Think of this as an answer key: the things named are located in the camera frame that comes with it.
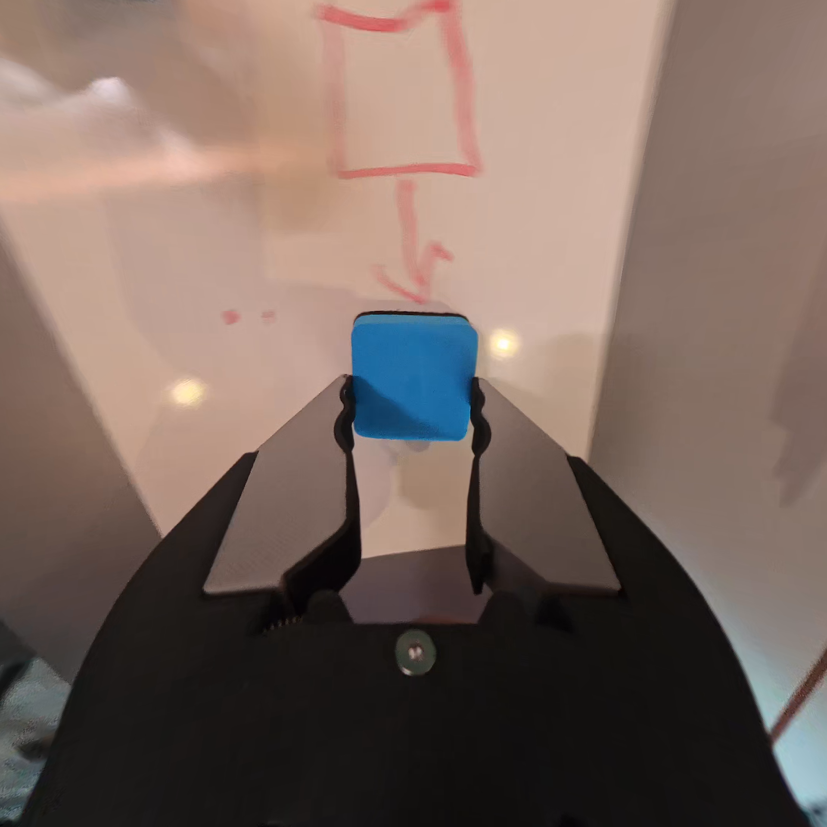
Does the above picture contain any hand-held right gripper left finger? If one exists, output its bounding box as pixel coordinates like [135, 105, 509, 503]
[202, 373, 363, 605]

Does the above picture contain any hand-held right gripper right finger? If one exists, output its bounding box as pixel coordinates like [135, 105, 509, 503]
[465, 376, 623, 597]

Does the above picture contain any blue whiteboard eraser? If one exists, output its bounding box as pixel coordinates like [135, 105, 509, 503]
[351, 312, 480, 441]

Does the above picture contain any white whiteboard sheet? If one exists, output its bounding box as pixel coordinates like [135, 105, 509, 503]
[0, 0, 676, 560]

